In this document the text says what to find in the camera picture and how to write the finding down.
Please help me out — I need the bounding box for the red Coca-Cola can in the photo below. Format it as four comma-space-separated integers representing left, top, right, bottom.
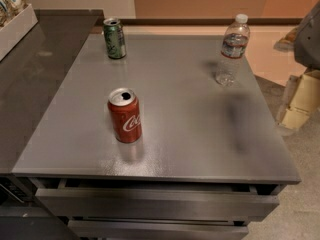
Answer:
107, 88, 142, 143

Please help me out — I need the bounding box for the green soda can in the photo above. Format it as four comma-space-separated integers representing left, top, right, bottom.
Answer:
103, 18, 126, 59

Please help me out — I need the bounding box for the clear plastic water bottle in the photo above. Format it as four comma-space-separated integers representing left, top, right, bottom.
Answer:
215, 14, 250, 86

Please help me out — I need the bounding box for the steel drawer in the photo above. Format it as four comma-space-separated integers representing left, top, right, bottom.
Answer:
36, 180, 279, 221
68, 220, 248, 240

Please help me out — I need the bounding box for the grey-white gripper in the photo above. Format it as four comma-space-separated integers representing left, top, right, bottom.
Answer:
274, 2, 320, 130

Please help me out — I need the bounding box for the lower steel drawer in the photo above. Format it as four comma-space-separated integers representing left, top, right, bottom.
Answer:
68, 220, 248, 240

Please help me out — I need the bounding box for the white box of snacks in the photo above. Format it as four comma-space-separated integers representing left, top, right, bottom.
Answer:
0, 0, 38, 61

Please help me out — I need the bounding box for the upper steel drawer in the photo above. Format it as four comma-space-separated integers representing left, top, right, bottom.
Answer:
36, 180, 279, 221

